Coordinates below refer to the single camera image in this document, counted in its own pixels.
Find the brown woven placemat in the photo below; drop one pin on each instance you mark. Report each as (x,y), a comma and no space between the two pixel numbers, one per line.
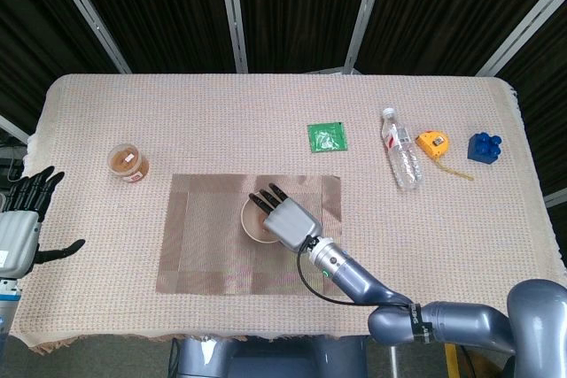
(204,236)

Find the clear plastic water bottle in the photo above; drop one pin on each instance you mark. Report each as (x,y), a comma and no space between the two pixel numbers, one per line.
(402,152)

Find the metal table leg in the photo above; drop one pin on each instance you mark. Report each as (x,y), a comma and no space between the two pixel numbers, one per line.
(393,362)

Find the blue toy brick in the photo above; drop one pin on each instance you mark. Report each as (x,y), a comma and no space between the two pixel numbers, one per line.
(483,150)

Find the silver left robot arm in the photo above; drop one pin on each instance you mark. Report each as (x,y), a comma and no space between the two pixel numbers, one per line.
(9,303)

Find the black and silver right hand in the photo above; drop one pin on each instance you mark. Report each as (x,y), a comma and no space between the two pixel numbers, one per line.
(292,223)

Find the blue-grey robot torso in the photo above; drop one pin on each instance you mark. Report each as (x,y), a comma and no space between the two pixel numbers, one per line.
(266,360)

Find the yellow tape measure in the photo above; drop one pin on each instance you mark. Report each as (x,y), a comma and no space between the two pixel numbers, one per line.
(432,143)

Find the dark curtain screen panel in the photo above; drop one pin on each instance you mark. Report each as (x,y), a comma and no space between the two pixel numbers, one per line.
(443,10)
(168,10)
(545,86)
(297,10)
(26,41)

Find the black and silver left hand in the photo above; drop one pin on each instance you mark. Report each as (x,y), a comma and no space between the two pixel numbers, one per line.
(17,241)

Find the green foil sachet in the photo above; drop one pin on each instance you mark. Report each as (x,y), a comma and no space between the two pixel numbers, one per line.
(328,137)

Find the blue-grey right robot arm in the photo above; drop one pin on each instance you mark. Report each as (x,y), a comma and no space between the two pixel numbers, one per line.
(363,280)

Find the beige bowl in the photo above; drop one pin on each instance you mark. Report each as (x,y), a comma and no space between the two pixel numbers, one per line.
(252,223)

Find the grey screen frame post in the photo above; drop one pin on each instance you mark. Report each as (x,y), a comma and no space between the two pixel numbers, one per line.
(11,127)
(364,10)
(88,13)
(522,21)
(557,196)
(233,10)

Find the clear jar of rubber bands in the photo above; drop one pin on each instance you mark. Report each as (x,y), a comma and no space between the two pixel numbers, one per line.
(127,163)

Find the beige woven tablecloth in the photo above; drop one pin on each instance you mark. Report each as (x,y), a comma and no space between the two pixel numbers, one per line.
(221,121)

